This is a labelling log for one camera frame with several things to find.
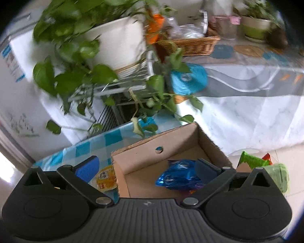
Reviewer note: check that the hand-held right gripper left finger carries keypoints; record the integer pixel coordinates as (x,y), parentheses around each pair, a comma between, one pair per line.
(87,168)

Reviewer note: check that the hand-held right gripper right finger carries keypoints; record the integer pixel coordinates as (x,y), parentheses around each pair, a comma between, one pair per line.
(205,170)

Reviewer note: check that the small yellow waffle packet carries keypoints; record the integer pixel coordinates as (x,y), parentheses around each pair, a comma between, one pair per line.
(106,179)

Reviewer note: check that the blue foil snack packet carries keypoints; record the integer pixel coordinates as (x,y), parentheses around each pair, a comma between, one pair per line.
(177,174)

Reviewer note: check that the cardboard box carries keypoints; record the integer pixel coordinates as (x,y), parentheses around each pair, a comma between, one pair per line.
(141,157)

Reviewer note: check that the bright green crumpled bag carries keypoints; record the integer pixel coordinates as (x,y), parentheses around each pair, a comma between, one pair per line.
(250,159)

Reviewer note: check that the grey white tablecloth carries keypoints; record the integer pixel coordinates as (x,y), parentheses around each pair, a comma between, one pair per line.
(243,111)

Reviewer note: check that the pale green plastic bag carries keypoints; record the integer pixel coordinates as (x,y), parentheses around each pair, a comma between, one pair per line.
(278,177)

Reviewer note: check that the beige refrigerator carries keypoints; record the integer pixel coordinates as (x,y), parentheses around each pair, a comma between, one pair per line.
(14,144)

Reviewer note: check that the blue round pleated disc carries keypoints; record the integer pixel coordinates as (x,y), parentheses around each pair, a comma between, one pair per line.
(190,81)

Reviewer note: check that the white metal plant stand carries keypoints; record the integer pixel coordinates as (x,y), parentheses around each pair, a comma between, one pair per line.
(124,83)

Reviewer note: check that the white chest freezer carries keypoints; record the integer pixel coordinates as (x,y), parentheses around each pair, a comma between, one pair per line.
(5,93)

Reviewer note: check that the blue round coaster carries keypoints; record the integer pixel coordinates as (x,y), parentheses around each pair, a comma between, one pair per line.
(224,51)

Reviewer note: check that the wicker basket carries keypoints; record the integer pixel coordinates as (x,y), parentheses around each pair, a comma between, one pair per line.
(192,46)

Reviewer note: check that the tan woven round coaster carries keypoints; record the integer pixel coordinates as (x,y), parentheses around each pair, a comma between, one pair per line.
(248,50)

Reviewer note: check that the potted pothos large white pot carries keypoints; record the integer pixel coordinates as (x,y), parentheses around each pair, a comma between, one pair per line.
(116,43)

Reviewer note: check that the clear plastic bags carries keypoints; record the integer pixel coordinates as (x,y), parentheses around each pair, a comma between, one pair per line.
(187,30)

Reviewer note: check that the glass jar pink lid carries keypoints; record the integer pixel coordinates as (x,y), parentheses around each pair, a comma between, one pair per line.
(226,29)

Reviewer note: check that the brown round object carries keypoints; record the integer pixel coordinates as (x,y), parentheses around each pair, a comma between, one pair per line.
(277,38)

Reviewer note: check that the potted plant green white pot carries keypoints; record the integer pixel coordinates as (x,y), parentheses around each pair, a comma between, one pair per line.
(255,27)

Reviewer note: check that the orange plastic object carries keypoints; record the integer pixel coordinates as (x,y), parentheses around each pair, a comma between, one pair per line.
(154,25)

